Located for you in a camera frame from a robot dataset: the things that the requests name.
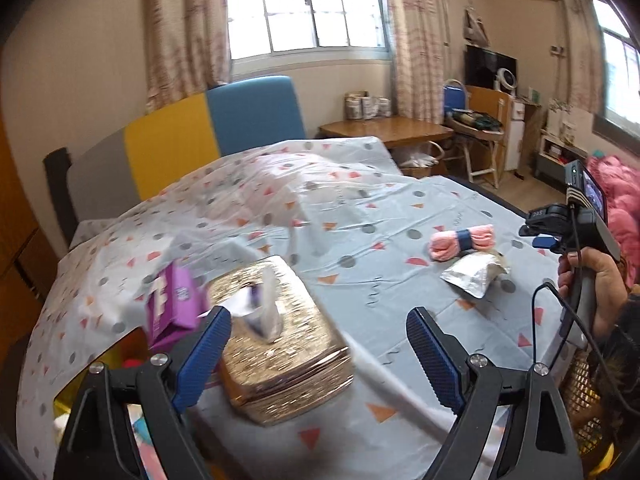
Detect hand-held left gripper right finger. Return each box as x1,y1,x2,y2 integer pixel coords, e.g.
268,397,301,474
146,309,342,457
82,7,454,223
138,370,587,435
406,307,586,480

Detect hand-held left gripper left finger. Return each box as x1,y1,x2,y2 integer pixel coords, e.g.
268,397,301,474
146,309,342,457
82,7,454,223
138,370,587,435
52,305,233,480

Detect purple pack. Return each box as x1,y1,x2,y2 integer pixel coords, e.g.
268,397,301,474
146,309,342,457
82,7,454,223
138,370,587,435
145,261,209,354

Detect person's right forearm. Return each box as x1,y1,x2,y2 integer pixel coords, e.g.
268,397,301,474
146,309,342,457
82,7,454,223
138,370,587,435
595,284,640,413

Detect person's right hand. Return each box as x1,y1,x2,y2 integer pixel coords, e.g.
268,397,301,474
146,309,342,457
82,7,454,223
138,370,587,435
557,249,632,347

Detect pink blanket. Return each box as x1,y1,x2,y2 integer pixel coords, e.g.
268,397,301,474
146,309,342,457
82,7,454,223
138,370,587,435
585,155,640,287

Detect low storage shelf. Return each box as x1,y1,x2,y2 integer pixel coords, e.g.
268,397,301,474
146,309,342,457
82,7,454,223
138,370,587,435
535,129,592,192

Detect silver foil pouch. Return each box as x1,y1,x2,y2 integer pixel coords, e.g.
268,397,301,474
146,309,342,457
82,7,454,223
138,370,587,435
440,249,511,300

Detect white tissue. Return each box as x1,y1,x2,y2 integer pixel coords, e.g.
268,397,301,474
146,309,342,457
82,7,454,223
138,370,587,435
222,265,284,344

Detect pink yarn bundle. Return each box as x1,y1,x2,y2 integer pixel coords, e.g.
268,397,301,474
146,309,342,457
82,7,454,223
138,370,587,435
427,224,496,264

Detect gold embossed tissue box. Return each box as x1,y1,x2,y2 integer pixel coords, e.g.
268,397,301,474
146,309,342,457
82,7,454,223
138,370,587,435
206,255,355,427

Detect white cabinet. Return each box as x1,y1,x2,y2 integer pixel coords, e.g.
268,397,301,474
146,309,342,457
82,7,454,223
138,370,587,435
502,92,527,172

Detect dark tool bag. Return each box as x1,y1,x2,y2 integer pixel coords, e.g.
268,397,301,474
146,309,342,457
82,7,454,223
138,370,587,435
451,111,504,134

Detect side window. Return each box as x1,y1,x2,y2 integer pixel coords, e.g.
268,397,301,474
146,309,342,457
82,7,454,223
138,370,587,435
592,0,640,137

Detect white plastic bag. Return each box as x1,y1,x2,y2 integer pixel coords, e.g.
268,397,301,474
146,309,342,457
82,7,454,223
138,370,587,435
397,141,442,179

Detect blue backed chair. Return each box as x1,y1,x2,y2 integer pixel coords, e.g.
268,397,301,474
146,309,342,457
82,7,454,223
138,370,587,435
442,79,505,190

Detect floral curtain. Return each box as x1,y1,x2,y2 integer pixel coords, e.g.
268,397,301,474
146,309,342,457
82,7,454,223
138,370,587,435
382,0,452,124
144,0,232,114
551,0,607,114

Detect black television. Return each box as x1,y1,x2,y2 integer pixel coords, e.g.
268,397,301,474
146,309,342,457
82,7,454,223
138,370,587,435
464,44,519,91

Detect wooden desk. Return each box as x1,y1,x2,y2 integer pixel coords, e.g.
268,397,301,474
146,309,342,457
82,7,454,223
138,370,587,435
319,115,454,151

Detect blue yellow grey headboard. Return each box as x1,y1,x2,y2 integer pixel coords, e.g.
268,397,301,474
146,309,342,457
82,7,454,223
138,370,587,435
42,75,307,248

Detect large window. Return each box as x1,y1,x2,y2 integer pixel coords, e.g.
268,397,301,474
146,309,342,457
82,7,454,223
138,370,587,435
227,0,392,64

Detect black cable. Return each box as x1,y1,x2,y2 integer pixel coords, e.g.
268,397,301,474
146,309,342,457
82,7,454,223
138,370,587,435
531,202,632,461

